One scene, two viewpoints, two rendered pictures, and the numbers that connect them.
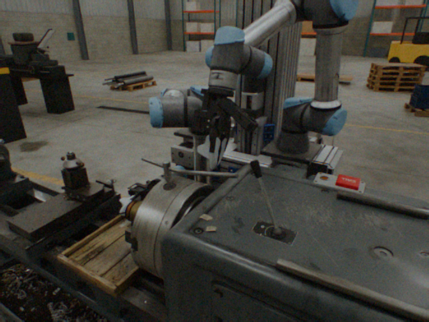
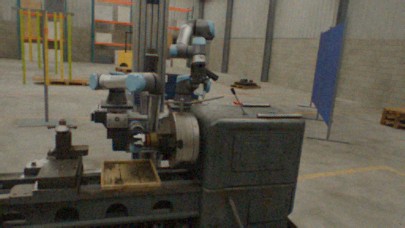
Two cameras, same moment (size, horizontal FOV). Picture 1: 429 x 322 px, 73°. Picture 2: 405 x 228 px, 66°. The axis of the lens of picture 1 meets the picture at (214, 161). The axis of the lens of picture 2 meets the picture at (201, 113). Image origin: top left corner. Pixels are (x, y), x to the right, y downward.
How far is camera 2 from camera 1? 1.41 m
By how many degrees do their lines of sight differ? 47
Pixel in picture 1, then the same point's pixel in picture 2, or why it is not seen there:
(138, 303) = (174, 187)
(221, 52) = (202, 47)
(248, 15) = (143, 28)
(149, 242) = (190, 138)
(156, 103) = (140, 76)
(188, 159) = (123, 121)
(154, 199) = (180, 119)
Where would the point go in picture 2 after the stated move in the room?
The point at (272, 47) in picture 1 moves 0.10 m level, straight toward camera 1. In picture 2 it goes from (159, 47) to (165, 48)
